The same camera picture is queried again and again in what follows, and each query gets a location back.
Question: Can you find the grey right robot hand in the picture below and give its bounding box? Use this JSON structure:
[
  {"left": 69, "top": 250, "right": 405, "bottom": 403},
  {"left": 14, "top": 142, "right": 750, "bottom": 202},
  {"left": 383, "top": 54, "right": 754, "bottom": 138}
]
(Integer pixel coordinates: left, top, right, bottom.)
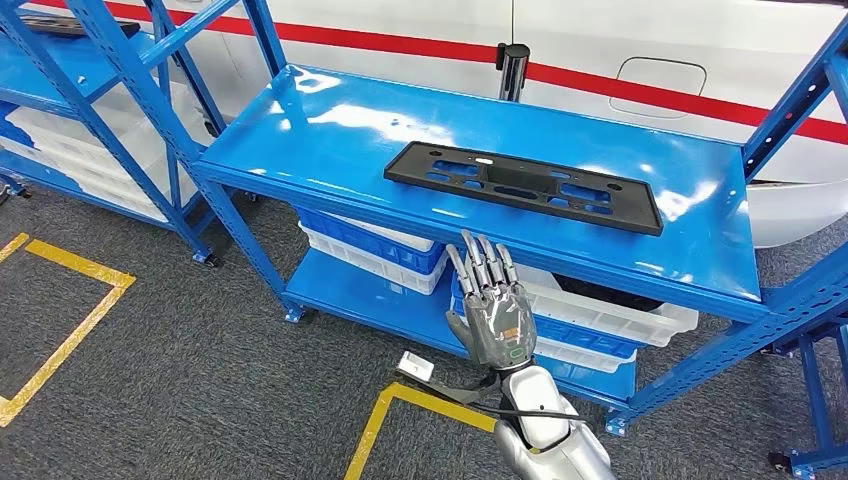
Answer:
[{"left": 445, "top": 229, "right": 539, "bottom": 372}]

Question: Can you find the black plastic plate holder part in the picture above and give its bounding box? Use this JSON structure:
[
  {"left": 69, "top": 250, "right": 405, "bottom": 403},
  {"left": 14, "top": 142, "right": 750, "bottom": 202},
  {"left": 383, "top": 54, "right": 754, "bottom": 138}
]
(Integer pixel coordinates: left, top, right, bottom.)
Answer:
[
  {"left": 19, "top": 14, "right": 142, "bottom": 40},
  {"left": 384, "top": 140, "right": 665, "bottom": 237}
]

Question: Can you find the black plastic parts pile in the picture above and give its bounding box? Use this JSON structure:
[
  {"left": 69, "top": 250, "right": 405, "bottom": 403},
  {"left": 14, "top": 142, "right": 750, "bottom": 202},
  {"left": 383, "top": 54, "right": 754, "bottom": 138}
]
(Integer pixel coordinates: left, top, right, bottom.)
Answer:
[{"left": 553, "top": 274, "right": 664, "bottom": 314}]

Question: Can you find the yellow floor tape square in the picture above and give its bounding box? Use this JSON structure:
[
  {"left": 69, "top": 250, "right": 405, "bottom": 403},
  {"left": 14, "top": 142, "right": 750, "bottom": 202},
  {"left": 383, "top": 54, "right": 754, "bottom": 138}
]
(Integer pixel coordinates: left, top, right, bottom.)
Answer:
[
  {"left": 344, "top": 382, "right": 498, "bottom": 480},
  {"left": 0, "top": 231, "right": 137, "bottom": 429}
]

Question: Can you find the white vehicle with red stripe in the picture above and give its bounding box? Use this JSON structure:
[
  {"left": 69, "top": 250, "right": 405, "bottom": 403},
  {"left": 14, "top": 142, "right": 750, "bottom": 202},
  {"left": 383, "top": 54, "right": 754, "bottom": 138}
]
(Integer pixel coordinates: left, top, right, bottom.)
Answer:
[{"left": 26, "top": 0, "right": 848, "bottom": 250}]

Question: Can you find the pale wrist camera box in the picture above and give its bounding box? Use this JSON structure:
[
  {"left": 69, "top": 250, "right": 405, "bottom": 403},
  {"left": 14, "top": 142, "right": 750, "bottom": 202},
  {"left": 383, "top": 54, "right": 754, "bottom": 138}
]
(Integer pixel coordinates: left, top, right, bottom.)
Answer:
[{"left": 396, "top": 351, "right": 436, "bottom": 384}]

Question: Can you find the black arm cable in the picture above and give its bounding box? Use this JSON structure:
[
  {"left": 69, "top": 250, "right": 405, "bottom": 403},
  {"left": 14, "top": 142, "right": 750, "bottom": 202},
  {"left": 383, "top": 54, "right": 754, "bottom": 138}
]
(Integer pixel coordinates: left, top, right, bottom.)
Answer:
[{"left": 463, "top": 397, "right": 591, "bottom": 425}]

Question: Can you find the chrome stanchion post black cap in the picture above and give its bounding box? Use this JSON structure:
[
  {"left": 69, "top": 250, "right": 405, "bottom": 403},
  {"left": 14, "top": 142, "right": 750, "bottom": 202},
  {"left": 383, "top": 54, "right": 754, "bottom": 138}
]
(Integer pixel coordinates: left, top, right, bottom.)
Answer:
[{"left": 495, "top": 42, "right": 531, "bottom": 103}]

